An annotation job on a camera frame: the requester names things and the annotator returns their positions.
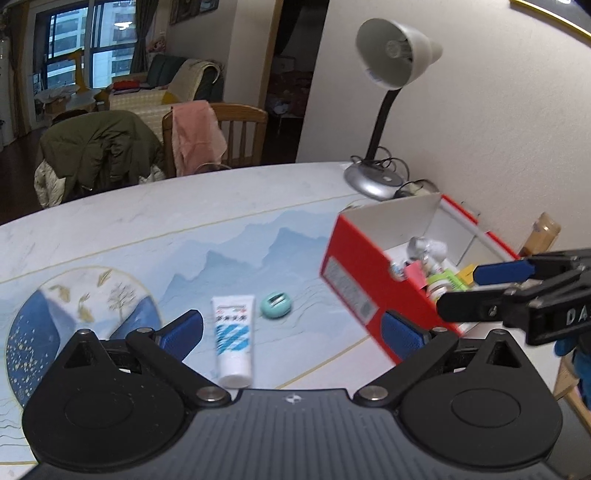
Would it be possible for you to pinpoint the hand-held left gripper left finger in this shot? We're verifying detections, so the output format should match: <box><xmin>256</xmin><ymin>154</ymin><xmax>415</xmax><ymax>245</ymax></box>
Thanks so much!
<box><xmin>60</xmin><ymin>308</ymin><xmax>234</xmax><ymax>409</ymax></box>

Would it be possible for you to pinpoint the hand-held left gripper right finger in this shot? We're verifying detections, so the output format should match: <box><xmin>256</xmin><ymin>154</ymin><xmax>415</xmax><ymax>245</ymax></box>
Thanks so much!
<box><xmin>353</xmin><ymin>308</ymin><xmax>536</xmax><ymax>409</ymax></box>

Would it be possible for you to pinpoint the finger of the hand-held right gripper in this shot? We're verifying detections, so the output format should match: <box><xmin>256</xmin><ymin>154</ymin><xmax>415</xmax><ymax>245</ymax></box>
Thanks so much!
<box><xmin>436</xmin><ymin>284</ymin><xmax>514</xmax><ymax>332</ymax></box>
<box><xmin>475</xmin><ymin>248</ymin><xmax>591</xmax><ymax>287</ymax></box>

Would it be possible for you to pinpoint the small yellow box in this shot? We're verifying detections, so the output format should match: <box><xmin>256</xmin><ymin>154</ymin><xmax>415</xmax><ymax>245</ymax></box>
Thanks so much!
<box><xmin>455</xmin><ymin>264</ymin><xmax>479</xmax><ymax>289</ymax></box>

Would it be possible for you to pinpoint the green-lidded toothpick jar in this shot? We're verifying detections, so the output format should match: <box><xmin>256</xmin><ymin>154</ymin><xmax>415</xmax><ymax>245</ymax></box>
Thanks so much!
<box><xmin>425</xmin><ymin>271</ymin><xmax>467</xmax><ymax>303</ymax></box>

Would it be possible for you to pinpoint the silver-capped clear jar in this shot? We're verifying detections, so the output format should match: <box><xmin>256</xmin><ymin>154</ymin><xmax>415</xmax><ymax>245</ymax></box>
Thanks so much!
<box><xmin>409</xmin><ymin>236</ymin><xmax>447</xmax><ymax>269</ymax></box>

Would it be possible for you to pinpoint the red cardboard box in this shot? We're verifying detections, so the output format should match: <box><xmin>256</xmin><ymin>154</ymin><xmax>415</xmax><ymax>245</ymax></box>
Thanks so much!
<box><xmin>320</xmin><ymin>193</ymin><xmax>522</xmax><ymax>365</ymax></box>

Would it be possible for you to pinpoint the person's right hand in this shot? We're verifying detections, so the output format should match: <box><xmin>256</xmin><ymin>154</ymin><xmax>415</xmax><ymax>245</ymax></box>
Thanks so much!
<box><xmin>555</xmin><ymin>339</ymin><xmax>591</xmax><ymax>411</ymax></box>

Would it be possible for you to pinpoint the white cream tube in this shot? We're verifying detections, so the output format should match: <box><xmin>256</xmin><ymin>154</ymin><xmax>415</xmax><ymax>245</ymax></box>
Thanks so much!
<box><xmin>211</xmin><ymin>294</ymin><xmax>256</xmax><ymax>387</ymax></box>

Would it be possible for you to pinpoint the amber glass bottle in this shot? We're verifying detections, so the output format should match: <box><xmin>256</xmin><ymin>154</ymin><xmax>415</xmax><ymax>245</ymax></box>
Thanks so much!
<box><xmin>519</xmin><ymin>212</ymin><xmax>561</xmax><ymax>257</ymax></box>

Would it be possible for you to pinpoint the teal pencil sharpener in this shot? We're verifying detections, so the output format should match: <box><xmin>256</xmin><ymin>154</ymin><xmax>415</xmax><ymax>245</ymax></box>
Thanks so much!
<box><xmin>260</xmin><ymin>291</ymin><xmax>293</xmax><ymax>319</ymax></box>

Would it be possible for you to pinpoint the pink cloth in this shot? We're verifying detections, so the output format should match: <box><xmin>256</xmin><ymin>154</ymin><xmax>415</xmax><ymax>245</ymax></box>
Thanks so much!
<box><xmin>172</xmin><ymin>99</ymin><xmax>228</xmax><ymax>176</ymax></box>

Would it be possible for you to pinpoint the olive green jacket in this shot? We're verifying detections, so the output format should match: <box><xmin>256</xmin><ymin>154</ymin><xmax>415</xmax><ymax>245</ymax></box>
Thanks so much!
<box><xmin>39</xmin><ymin>110</ymin><xmax>164</xmax><ymax>204</ymax></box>

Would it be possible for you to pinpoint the wooden chair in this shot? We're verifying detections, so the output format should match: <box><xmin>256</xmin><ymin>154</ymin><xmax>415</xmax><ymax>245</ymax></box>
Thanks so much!
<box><xmin>161</xmin><ymin>102</ymin><xmax>269</xmax><ymax>178</ymax></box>

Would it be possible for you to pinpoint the silver desk lamp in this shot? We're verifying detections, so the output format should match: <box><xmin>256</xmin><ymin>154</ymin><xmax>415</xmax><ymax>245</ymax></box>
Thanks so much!
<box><xmin>344</xmin><ymin>17</ymin><xmax>444</xmax><ymax>201</ymax></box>

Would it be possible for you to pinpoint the beige sofa blanket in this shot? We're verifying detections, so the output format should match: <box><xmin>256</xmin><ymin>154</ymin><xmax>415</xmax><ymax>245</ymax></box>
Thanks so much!
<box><xmin>166</xmin><ymin>58</ymin><xmax>222</xmax><ymax>105</ymax></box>

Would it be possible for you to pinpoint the cluttered side table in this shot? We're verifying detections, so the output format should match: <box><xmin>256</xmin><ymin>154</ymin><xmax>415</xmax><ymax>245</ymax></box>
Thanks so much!
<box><xmin>34</xmin><ymin>85</ymin><xmax>100</xmax><ymax>112</ymax></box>

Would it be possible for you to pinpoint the grey curtain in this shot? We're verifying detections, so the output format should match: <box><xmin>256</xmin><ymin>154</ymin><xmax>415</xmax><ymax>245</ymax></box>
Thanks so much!
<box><xmin>131</xmin><ymin>0</ymin><xmax>171</xmax><ymax>77</ymax></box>

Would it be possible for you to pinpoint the large window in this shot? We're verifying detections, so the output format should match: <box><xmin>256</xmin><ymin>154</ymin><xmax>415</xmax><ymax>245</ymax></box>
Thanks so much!
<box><xmin>34</xmin><ymin>0</ymin><xmax>139</xmax><ymax>90</ymax></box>

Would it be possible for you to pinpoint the light wooden furniture frame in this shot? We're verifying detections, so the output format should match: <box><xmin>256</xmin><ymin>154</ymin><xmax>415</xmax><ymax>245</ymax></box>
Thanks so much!
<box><xmin>551</xmin><ymin>355</ymin><xmax>591</xmax><ymax>435</ymax></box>

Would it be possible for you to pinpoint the black lamp cable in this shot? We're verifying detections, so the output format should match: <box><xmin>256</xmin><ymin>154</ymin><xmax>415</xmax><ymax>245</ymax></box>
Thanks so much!
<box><xmin>351</xmin><ymin>145</ymin><xmax>437</xmax><ymax>199</ymax></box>

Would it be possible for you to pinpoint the cartoon wall poster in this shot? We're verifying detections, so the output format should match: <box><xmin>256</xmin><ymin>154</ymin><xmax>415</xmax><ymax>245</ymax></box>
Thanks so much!
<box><xmin>510</xmin><ymin>0</ymin><xmax>591</xmax><ymax>35</ymax></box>

